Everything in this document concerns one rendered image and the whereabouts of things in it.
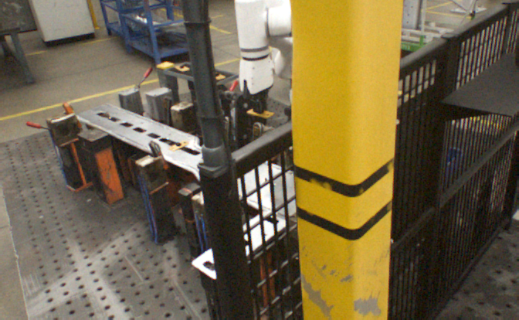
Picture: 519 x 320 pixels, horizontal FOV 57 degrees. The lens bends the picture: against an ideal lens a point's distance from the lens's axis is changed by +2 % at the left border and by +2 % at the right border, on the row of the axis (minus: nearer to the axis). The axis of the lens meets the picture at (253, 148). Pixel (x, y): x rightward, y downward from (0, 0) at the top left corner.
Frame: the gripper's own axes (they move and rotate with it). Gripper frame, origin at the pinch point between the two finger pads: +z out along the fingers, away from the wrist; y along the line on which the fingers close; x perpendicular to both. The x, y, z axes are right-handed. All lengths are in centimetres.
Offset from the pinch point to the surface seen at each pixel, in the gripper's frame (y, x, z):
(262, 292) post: 22, 16, 49
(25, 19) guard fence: -229, -774, 93
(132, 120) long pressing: -4, -86, 27
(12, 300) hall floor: 55, -148, 127
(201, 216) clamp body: 25.6, -3.7, 27.6
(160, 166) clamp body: 15.2, -38.3, 26.7
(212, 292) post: 41, 17, 34
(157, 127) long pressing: -6, -69, 27
